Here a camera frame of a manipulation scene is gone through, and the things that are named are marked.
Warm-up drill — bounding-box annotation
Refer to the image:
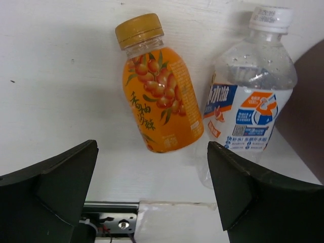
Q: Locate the orange juice bottle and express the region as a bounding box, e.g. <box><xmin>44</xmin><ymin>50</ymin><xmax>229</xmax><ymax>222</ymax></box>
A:
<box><xmin>115</xmin><ymin>13</ymin><xmax>204</xmax><ymax>153</ymax></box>

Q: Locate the brown plastic bin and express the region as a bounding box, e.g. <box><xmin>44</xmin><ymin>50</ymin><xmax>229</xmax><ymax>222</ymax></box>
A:
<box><xmin>276</xmin><ymin>41</ymin><xmax>323</xmax><ymax>183</ymax></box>

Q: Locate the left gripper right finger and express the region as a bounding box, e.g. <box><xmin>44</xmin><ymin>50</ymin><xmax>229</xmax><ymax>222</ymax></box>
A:
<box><xmin>207</xmin><ymin>142</ymin><xmax>323</xmax><ymax>242</ymax></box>

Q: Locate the clear bottle orange blue label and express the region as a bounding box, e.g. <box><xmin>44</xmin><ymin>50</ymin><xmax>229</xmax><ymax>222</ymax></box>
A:
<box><xmin>195</xmin><ymin>6</ymin><xmax>298</xmax><ymax>189</ymax></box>

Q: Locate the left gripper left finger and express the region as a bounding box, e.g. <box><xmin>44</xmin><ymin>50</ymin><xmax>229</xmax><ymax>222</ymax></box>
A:
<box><xmin>1</xmin><ymin>140</ymin><xmax>98</xmax><ymax>242</ymax></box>

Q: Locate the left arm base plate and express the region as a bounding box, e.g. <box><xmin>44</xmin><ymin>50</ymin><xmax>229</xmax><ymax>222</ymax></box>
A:
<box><xmin>82</xmin><ymin>201</ymin><xmax>139</xmax><ymax>240</ymax></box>

